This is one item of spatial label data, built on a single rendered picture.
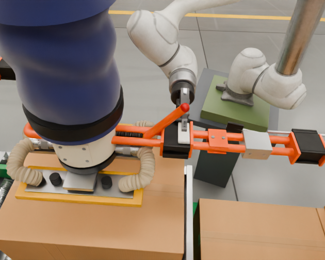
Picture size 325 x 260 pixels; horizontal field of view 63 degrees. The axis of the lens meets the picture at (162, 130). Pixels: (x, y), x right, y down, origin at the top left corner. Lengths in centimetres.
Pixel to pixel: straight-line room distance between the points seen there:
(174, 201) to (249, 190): 130
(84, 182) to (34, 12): 46
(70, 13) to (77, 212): 67
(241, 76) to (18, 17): 117
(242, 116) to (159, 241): 84
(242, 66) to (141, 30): 72
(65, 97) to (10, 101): 243
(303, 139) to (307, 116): 216
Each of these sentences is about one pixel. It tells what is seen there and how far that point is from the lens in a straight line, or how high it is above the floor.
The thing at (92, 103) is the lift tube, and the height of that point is 142.
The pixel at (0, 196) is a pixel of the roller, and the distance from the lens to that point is 158.
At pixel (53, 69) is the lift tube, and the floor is 151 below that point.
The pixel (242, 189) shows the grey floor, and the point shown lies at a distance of 217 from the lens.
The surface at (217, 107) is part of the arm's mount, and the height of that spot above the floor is 81.
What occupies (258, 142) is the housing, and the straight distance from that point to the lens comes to 75.
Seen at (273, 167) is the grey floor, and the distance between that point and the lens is 238.
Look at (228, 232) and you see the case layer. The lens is 138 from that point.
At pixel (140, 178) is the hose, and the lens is 70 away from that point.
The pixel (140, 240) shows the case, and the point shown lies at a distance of 89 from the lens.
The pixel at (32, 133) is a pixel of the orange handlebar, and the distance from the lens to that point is 77.
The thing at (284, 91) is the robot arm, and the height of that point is 102.
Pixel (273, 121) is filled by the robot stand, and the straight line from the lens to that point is 160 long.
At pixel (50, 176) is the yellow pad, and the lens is 79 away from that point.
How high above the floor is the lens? 179
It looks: 48 degrees down
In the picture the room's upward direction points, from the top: 4 degrees clockwise
